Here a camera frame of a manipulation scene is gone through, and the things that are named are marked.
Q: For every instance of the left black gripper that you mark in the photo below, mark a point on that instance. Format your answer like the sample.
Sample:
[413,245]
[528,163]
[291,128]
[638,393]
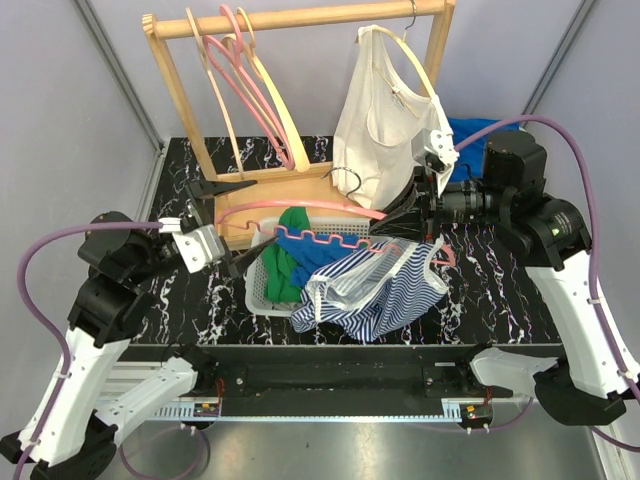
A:
[204,189]

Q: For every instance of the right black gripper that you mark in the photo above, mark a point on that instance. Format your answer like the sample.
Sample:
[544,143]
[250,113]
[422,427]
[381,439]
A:
[408,219]

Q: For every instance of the green tank top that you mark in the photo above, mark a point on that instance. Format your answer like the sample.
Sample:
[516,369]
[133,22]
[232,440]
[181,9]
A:
[280,258]

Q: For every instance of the blue tank top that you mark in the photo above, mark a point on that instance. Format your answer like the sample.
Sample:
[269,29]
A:
[311,254]

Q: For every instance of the blue white striped top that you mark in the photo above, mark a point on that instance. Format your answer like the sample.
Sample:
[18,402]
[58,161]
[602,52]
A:
[371,294]

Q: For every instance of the white tank top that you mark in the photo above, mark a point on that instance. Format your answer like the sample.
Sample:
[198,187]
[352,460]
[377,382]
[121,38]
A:
[371,144]

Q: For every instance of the pink plastic hanger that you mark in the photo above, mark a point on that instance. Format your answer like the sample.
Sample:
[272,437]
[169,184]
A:
[217,57]

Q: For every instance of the cream wooden hanger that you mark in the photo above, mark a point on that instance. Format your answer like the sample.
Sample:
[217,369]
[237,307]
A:
[275,109]

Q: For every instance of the grey tank top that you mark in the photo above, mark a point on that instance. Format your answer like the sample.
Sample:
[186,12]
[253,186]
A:
[285,309]

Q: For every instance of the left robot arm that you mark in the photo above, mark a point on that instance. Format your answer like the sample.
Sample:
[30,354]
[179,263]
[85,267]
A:
[69,435]

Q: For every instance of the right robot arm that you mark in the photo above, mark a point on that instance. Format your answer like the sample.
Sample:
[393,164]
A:
[589,384]

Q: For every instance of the wooden clothes rack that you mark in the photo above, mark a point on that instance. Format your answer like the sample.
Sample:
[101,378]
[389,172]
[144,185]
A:
[158,33]

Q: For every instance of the white plastic basket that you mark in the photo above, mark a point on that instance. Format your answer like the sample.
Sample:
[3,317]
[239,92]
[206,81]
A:
[256,277]

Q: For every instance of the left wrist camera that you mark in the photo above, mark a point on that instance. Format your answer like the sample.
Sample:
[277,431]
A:
[198,248]

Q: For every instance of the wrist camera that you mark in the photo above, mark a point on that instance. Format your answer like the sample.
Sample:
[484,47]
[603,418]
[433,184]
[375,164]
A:
[198,248]
[435,151]

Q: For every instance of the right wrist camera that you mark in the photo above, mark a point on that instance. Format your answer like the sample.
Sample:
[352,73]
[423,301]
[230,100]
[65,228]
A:
[435,151]

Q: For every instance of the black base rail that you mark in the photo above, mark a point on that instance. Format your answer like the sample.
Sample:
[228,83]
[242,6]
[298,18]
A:
[341,384]

